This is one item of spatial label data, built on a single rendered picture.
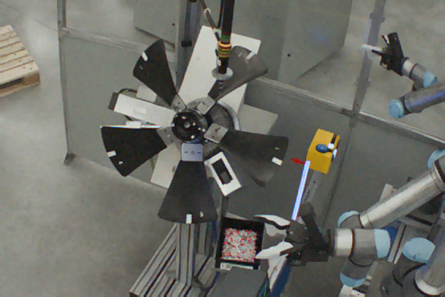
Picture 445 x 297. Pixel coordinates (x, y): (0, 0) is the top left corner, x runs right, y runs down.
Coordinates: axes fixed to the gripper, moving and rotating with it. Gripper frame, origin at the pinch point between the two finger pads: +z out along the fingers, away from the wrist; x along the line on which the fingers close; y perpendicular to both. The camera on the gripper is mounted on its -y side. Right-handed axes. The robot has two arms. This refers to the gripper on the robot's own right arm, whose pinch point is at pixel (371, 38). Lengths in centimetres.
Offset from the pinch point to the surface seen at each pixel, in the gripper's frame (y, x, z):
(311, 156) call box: 36, -42, -9
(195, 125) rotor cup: 12, -82, 12
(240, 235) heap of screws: 51, -81, -13
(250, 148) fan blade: 18, -69, -4
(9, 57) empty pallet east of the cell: 119, -91, 290
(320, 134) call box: 34.5, -31.2, -3.3
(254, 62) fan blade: -3, -54, 12
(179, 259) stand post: 109, -87, 28
